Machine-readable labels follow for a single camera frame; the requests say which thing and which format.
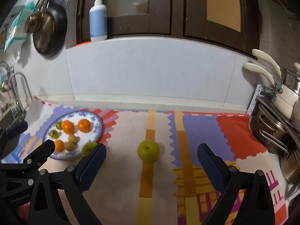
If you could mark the chrome kitchen faucet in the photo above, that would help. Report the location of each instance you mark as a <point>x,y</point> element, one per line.
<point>19,110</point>

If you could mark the brass strainer hanging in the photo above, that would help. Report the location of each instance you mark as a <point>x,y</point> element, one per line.
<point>34,21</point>

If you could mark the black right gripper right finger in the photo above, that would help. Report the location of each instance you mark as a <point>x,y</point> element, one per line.
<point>257,204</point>

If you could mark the dark wooden window frame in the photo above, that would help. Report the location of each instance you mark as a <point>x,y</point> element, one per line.
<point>233,24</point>

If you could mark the steel pot with lid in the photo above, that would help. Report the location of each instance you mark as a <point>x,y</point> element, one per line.
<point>291,79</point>

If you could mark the stainless steel pot lower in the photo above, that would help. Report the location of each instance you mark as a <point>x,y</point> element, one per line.
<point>289,165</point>

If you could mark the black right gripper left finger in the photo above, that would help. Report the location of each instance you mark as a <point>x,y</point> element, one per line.
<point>46,206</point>

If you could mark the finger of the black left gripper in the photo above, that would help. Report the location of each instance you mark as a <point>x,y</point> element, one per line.
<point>39,156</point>
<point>12,132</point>

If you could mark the yellow-green apple at back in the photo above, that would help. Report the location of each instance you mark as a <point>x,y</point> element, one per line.
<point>148,151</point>

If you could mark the brown kiwi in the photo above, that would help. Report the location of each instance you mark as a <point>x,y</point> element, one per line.
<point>69,146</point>
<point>73,139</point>

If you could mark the blue white pump bottle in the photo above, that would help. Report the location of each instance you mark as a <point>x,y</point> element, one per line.
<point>98,21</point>

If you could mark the small orange mandarin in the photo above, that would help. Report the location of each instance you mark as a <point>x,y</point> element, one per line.
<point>68,127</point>
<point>59,146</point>

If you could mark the wire sink basket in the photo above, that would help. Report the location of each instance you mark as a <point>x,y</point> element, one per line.
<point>7,91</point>

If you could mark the green apple near plate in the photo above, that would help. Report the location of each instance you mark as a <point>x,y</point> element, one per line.
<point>88,148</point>

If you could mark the blue white porcelain plate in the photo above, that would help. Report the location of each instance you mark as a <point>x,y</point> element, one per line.
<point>83,138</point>

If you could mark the colourful patterned table mat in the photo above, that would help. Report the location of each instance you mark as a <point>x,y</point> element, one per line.
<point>174,189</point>

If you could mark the stainless steel pan in rack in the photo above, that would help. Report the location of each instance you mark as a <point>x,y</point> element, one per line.
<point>269,131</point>

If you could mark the orange mandarin back right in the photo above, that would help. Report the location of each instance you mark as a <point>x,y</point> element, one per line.
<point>84,125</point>

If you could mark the teal white paper box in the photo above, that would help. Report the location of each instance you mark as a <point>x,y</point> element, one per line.
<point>16,34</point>

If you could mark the white dish rack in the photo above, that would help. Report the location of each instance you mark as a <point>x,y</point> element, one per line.
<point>263,95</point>

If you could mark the black frying pan hanging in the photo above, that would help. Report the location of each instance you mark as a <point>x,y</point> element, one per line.
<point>49,39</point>

